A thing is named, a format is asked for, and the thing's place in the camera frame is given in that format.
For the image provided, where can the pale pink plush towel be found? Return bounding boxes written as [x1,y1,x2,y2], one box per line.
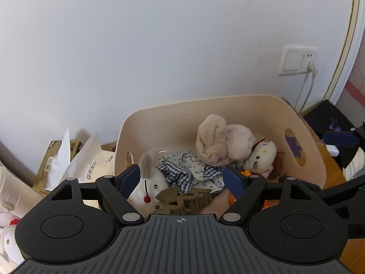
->
[196,114,256,167]

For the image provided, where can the brown hair claw clip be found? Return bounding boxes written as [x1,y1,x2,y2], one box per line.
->
[153,186,212,215]

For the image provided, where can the white power cable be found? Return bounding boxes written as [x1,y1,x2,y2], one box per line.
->
[293,60,319,115]

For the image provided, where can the blue checkered floral cloth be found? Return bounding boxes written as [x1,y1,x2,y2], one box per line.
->
[156,151,224,194]

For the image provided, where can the black mouse pad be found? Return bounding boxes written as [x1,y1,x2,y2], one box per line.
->
[304,100,354,140]

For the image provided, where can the orange plush fabric piece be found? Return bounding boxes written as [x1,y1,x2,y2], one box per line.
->
[227,169,272,209]

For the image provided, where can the white plush toy on floor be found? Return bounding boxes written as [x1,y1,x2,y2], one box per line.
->
[0,213,24,273]

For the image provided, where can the olive tissue box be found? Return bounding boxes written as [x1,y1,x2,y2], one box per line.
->
[32,129,83,196]

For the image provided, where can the white wall socket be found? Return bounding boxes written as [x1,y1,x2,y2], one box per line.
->
[278,45,319,76]

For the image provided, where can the white cat plush red dress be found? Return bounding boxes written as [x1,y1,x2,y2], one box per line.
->
[244,138,283,180]

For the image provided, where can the white thermos bottle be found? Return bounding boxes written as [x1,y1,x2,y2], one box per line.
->
[0,163,43,218]

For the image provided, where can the beige plastic storage basket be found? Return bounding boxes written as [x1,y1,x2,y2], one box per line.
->
[114,93,327,217]

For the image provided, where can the white yellow tissue box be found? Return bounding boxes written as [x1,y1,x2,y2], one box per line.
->
[58,133,115,185]

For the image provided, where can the white fluffy rabbit plush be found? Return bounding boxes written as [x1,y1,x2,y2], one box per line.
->
[128,153,168,218]

